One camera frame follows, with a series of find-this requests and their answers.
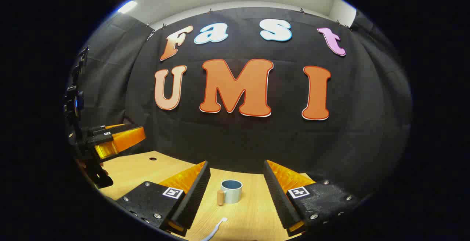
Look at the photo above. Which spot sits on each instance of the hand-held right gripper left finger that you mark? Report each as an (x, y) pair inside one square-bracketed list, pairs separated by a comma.
[(194, 193)]

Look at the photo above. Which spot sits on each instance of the wooden desktop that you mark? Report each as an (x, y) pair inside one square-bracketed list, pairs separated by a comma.
[(249, 219)]

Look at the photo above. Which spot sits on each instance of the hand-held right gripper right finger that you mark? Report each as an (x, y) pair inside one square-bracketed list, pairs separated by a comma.
[(277, 193)]

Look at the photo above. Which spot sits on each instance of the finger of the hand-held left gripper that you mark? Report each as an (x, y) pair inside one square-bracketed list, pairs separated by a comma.
[(125, 140), (117, 127)]

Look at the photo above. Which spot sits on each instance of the ceiling light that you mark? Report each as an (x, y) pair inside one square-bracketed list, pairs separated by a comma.
[(127, 7)]

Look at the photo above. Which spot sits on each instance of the white toothbrush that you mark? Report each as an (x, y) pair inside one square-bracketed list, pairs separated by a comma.
[(216, 228)]

